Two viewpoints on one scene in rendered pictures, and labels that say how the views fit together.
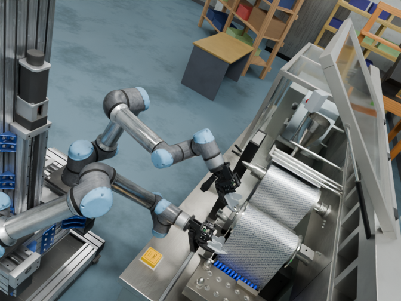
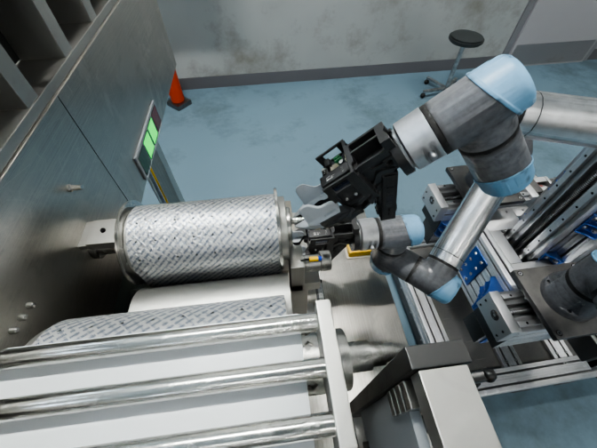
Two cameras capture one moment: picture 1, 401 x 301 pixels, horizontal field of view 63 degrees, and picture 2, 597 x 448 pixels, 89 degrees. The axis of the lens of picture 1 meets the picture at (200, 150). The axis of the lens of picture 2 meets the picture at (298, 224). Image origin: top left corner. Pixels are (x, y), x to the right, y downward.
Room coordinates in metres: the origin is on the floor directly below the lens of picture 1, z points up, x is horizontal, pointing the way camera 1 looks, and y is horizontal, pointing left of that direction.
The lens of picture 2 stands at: (1.35, -0.34, 1.69)
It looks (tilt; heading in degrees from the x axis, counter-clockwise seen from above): 53 degrees down; 161
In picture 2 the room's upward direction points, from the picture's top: straight up
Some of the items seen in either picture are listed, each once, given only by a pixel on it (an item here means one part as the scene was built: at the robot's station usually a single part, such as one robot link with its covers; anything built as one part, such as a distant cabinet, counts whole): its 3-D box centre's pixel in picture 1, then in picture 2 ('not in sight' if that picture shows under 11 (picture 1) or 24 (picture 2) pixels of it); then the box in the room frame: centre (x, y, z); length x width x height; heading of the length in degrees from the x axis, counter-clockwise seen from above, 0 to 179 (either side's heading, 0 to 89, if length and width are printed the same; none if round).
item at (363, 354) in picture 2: (247, 165); (372, 354); (1.29, -0.23, 1.34); 0.06 x 0.03 x 0.03; 78
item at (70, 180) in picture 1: (77, 171); (578, 290); (1.26, 0.56, 0.87); 0.15 x 0.15 x 0.10
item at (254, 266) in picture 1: (246, 262); not in sight; (0.95, -0.37, 1.11); 0.23 x 0.01 x 0.18; 78
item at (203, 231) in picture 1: (199, 230); (330, 236); (1.00, -0.14, 1.12); 0.12 x 0.08 x 0.09; 78
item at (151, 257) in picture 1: (151, 257); (357, 244); (0.92, 0.00, 0.91); 0.07 x 0.07 x 0.02; 78
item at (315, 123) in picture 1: (315, 122); not in sight; (1.71, -0.52, 1.50); 0.14 x 0.14 x 0.06
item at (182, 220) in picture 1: (183, 220); (364, 235); (1.02, -0.06, 1.11); 0.08 x 0.05 x 0.08; 168
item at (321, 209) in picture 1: (319, 208); not in sight; (1.21, -0.60, 1.34); 0.07 x 0.07 x 0.07; 78
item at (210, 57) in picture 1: (218, 64); not in sight; (5.27, 0.31, 0.34); 1.26 x 0.65 x 0.67; 168
